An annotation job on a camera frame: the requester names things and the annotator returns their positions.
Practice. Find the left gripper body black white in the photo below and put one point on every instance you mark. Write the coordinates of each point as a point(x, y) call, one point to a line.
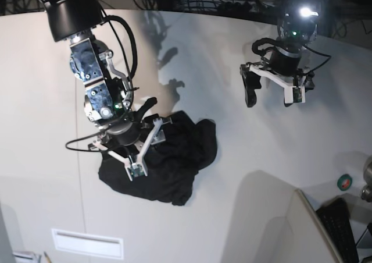
point(282, 68)

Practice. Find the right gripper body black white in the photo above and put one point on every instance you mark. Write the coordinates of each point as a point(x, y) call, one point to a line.
point(129, 142)

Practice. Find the black t-shirt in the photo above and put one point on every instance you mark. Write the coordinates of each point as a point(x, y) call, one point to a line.
point(172, 165)

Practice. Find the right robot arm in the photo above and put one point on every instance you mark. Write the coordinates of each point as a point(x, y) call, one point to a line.
point(158, 100)

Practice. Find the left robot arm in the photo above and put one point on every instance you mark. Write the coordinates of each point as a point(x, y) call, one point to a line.
point(296, 27)

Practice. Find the green tape roll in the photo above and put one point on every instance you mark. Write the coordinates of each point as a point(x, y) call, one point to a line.
point(344, 182)

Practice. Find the silver metal cylinder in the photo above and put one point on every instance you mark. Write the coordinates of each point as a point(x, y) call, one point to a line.
point(365, 193)

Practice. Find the black keyboard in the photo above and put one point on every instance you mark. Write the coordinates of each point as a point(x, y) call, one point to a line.
point(335, 219)

